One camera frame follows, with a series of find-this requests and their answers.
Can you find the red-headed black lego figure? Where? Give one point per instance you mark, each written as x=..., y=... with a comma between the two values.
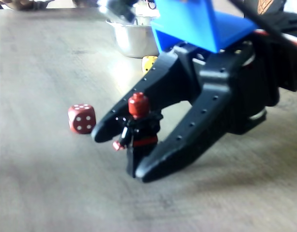
x=138, y=105

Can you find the shiny steel bowl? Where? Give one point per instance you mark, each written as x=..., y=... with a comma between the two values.
x=134, y=41

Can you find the orange-yellow die black pips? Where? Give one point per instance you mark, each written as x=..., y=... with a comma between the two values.
x=148, y=63

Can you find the carved wooden ornament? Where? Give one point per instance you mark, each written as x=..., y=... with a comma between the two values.
x=264, y=4

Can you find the red die white pips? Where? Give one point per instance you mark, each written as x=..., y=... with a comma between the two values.
x=81, y=119

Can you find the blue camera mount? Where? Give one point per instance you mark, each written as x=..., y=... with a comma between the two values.
x=194, y=21

